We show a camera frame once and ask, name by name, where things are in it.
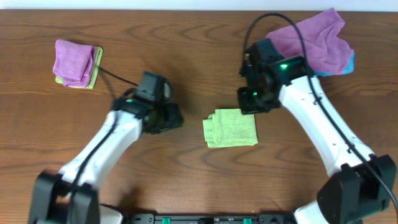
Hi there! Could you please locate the light green microfiber cloth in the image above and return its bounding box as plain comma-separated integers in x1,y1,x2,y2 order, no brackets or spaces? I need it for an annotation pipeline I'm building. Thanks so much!
203,109,258,148

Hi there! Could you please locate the folded green cloth underneath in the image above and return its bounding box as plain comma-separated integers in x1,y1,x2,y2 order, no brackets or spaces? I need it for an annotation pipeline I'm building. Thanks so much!
55,47,103,89

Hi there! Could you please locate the purple unfolded microfiber cloth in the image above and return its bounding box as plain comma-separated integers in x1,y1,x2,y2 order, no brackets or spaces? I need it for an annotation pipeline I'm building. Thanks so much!
266,8,354,71

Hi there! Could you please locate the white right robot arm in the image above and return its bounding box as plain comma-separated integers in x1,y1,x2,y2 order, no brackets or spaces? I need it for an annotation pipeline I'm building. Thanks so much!
238,55,397,223

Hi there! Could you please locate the blue microfiber cloth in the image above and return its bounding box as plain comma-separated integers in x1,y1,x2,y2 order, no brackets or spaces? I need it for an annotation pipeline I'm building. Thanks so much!
314,52,355,77

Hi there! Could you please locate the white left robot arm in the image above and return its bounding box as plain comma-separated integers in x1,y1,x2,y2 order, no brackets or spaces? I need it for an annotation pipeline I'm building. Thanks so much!
28,96,183,224

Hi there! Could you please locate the folded purple cloth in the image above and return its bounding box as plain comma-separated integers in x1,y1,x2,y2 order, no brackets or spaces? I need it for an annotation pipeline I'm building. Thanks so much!
53,40,96,88

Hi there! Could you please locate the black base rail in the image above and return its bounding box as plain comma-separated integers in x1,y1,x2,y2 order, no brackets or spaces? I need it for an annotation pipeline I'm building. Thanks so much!
122,213,297,224

